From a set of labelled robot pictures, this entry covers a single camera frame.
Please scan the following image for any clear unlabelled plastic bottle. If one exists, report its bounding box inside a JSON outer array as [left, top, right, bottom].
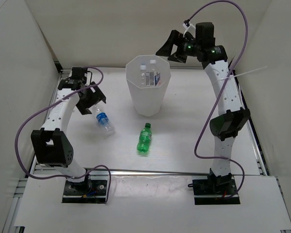
[[139, 65, 146, 87]]

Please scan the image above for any clear bottle white barcode label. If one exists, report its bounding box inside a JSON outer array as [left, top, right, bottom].
[[145, 59, 162, 87]]

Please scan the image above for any aluminium table edge rail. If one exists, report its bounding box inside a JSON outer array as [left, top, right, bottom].
[[33, 168, 262, 176]]

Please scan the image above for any white zip tie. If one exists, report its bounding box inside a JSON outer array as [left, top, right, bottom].
[[220, 66, 268, 81]]

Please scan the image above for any white octagonal plastic bin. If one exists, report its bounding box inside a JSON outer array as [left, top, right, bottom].
[[126, 55, 171, 117]]

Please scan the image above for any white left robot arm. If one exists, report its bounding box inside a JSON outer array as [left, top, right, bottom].
[[31, 30, 184, 194]]

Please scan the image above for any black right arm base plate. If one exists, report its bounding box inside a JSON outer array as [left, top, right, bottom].
[[187, 178, 241, 205]]

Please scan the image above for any green plastic soda bottle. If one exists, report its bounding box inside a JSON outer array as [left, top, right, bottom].
[[137, 123, 152, 153]]

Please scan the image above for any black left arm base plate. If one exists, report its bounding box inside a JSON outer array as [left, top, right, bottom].
[[62, 175, 110, 204]]

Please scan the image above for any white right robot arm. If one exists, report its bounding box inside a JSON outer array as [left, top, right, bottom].
[[157, 22, 250, 194]]

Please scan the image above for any clear bottle blue label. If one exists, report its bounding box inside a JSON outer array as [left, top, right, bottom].
[[93, 104, 115, 135]]

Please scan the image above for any white foam board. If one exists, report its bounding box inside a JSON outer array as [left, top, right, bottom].
[[15, 176, 291, 233]]

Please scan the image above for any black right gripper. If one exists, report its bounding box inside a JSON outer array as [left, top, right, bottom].
[[156, 30, 202, 64]]

